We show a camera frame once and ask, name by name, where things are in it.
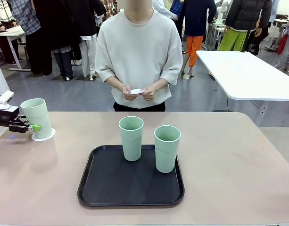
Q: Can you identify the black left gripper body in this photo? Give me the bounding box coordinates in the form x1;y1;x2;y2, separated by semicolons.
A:
0;105;20;128

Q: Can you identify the pale green plastic cup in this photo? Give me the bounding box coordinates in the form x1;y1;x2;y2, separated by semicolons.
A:
20;98;53;139
118;115;145;162
154;125;182;174

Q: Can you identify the white scalloped paper coaster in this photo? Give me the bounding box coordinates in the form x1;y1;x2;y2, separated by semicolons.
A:
31;127;57;142
127;88;148;95

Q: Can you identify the person's left forearm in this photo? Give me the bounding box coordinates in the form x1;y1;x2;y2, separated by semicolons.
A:
153;78;169;91

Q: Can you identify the person's right forearm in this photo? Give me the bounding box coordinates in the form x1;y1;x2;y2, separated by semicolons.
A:
106;77;126;91

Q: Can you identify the person's right hand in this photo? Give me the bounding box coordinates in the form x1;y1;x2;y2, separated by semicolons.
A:
120;84;138;102

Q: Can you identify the person's left hand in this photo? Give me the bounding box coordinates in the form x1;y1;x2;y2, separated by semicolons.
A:
140;84;159;102

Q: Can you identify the white standing desk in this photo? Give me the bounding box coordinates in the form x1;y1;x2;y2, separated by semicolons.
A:
0;24;32;72

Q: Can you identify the person in plaid shirt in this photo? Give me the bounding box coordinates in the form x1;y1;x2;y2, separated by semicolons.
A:
7;0;53;77

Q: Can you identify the person in long black coat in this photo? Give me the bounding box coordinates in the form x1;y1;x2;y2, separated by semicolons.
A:
32;0;83;82

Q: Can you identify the person in patterned sweater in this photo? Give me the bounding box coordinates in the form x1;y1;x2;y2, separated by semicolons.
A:
0;0;19;65

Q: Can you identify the person in white trousers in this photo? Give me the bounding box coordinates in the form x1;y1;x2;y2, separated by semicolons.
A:
71;0;107;81

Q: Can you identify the black plastic serving tray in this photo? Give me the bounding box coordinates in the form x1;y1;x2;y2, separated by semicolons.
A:
77;144;185;208

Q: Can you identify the person in beige sweater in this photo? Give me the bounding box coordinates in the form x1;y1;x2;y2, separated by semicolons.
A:
95;0;183;112

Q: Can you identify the person in orange trousers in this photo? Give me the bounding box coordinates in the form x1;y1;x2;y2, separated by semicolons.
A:
169;0;217;80

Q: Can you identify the large white table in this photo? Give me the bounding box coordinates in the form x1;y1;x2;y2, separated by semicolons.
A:
195;49;289;128

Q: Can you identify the person in black printed trousers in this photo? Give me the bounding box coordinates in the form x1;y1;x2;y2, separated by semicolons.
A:
247;22;270;57

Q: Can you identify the person in lime green trousers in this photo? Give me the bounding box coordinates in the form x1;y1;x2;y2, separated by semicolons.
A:
217;0;273;52

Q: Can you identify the person with red bag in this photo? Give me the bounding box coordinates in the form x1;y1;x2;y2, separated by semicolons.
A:
273;14;289;73

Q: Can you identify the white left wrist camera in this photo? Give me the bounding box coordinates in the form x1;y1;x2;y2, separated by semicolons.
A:
0;90;15;110

